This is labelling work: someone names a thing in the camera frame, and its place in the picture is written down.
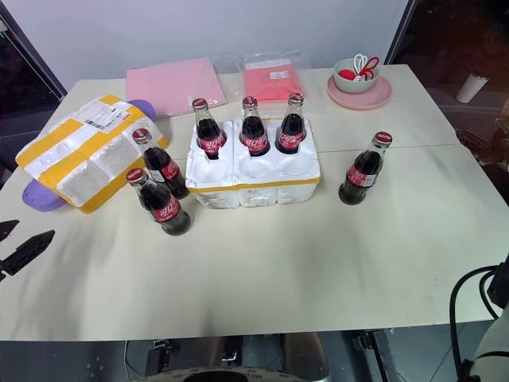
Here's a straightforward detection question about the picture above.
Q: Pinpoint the glass cola bottle red label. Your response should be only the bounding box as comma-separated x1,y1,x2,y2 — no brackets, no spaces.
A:
238,95,272,158
131,127,192,201
337,130,394,206
125,167,192,238
191,97,228,162
274,92,309,157

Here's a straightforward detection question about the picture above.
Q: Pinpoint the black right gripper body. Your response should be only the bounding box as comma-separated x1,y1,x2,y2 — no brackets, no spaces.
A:
486,257,509,320

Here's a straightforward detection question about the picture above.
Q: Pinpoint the grey window frame post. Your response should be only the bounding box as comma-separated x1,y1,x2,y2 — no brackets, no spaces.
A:
386,0,418,66

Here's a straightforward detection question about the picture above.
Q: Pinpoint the white tumbler cup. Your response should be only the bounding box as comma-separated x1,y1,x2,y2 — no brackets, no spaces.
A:
456,72,488,104

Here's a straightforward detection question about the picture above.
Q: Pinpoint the metal table leg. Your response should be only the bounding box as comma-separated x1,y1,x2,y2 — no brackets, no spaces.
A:
355,328,396,382

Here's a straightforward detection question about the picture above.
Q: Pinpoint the white loop cord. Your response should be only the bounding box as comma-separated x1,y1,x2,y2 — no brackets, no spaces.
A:
352,53,369,81

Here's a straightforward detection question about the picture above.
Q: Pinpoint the white foam bottle tray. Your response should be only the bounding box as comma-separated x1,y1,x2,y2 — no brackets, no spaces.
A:
185,117,321,210

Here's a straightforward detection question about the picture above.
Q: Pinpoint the white foam lid yellow tape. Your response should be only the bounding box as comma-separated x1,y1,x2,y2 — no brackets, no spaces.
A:
14,94,170,216

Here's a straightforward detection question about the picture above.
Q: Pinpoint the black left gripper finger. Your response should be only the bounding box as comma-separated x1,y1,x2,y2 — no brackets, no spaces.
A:
0,229,56,280
0,219,20,243

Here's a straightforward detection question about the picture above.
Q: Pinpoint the pale green bowl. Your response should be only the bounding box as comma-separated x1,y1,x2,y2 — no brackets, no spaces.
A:
332,58,385,94

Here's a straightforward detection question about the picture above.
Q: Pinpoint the red paper pack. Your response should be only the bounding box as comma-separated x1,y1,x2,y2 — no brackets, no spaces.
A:
243,60,300,106

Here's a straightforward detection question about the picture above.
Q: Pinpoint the dark window frame post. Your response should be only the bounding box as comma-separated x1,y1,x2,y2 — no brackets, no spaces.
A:
0,0,68,100

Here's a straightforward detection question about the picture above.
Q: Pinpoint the brown object at table side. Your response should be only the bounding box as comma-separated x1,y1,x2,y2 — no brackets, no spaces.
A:
456,115,509,173

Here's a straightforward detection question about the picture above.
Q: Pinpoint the pink plate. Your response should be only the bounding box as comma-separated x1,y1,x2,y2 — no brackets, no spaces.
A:
326,75,394,111

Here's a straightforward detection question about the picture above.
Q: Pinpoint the pink paper sheet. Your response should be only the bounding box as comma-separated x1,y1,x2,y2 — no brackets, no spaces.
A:
125,56,230,119

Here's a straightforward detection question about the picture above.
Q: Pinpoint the purple plastic object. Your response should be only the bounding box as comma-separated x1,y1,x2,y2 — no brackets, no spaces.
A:
21,99,157,212

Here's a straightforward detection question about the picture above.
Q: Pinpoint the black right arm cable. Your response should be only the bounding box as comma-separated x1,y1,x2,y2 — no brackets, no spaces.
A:
449,263,503,382

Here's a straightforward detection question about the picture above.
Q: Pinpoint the red loop cord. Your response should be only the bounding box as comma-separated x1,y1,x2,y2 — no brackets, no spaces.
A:
359,56,383,80

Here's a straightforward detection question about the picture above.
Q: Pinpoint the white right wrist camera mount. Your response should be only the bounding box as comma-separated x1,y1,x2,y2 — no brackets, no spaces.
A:
462,318,509,382

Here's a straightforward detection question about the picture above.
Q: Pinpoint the clear plastic bag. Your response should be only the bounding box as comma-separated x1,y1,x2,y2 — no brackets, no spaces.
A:
212,49,308,105

